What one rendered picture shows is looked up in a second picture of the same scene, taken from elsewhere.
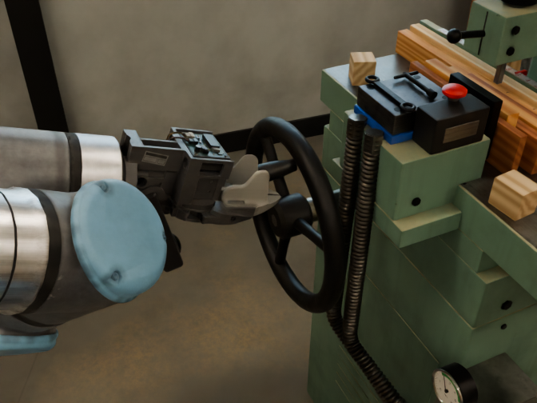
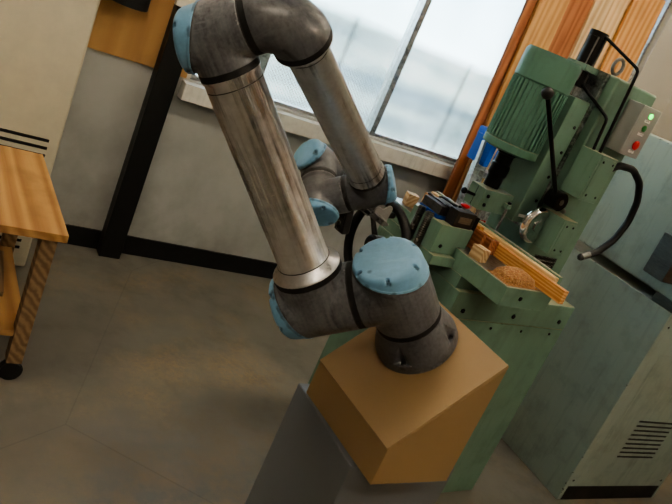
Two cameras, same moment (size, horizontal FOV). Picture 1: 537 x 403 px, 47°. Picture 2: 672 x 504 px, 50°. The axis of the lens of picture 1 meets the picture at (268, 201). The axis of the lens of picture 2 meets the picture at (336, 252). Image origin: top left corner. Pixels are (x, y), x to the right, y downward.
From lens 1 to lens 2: 1.41 m
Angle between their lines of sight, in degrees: 24
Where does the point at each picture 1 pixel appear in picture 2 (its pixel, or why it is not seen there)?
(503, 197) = (475, 251)
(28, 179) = (336, 166)
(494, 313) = (457, 312)
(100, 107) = (160, 201)
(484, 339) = not seen: hidden behind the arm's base
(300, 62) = not seen: hidden behind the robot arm
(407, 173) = (442, 229)
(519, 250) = (478, 271)
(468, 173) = (461, 243)
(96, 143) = not seen: hidden behind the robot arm
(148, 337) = (181, 358)
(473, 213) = (461, 259)
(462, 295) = (445, 301)
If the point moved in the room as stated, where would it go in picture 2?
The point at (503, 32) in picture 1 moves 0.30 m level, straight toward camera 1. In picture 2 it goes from (483, 195) to (479, 213)
